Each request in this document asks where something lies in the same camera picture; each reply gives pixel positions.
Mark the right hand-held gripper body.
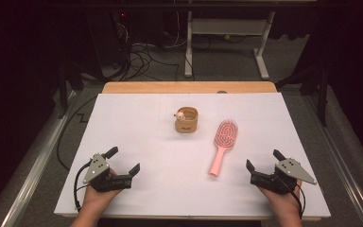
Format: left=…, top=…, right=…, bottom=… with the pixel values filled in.
left=250, top=158, right=318, bottom=195

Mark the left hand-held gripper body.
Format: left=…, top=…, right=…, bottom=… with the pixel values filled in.
left=83, top=153, right=133, bottom=193

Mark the pink hairbrush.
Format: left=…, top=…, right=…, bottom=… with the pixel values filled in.
left=208, top=118, right=239, bottom=178

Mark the tan round holder with figurine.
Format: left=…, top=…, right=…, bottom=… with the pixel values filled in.
left=173, top=106, right=199, bottom=133

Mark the person's left hand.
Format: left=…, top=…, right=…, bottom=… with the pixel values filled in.
left=80, top=185, right=123, bottom=217

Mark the person's right hand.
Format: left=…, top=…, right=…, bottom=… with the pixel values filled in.
left=258, top=181, right=303, bottom=218

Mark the white table cover board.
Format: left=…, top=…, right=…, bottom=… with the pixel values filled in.
left=54, top=92, right=332, bottom=218

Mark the black metal stand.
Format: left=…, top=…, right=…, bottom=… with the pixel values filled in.
left=275, top=61, right=330, bottom=128
left=57, top=61, right=86, bottom=120

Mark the black computer tower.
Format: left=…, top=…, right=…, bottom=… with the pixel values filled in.
left=86, top=10, right=131, bottom=72

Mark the left hand-held gripper black cable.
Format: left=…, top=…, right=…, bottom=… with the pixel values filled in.
left=73, top=160, right=93, bottom=212

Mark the hand-held gripper black cable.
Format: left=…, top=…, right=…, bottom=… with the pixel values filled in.
left=73, top=160, right=93, bottom=212
left=280, top=179, right=306, bottom=220

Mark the right hand-held gripper black cable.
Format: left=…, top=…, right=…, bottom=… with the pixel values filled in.
left=280, top=179, right=306, bottom=220

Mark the black floor cable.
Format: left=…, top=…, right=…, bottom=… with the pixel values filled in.
left=56, top=95, right=99, bottom=172

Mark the aluminium floor rail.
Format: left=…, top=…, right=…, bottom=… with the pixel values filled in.
left=302, top=94, right=363, bottom=227
left=0, top=90, right=78, bottom=227

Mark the bundle of floor cables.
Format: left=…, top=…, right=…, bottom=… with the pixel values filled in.
left=114, top=41, right=182, bottom=82

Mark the white metal stand frame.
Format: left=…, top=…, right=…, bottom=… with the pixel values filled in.
left=183, top=10, right=277, bottom=80

